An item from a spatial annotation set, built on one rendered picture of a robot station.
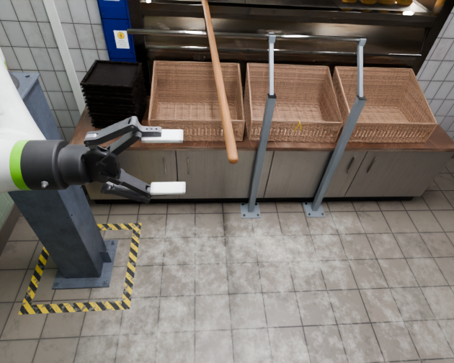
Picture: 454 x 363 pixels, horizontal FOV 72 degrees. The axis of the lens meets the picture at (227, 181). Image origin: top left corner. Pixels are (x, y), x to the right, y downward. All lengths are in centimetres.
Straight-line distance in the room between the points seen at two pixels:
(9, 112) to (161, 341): 142
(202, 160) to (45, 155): 143
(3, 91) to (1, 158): 19
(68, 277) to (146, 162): 81
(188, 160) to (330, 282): 116
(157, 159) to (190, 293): 82
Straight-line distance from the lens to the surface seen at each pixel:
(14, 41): 242
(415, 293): 236
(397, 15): 241
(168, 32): 173
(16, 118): 79
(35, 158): 62
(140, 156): 197
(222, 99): 113
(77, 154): 61
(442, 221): 286
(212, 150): 191
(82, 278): 212
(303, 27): 223
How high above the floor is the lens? 180
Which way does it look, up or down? 46 degrees down
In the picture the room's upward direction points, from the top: 5 degrees clockwise
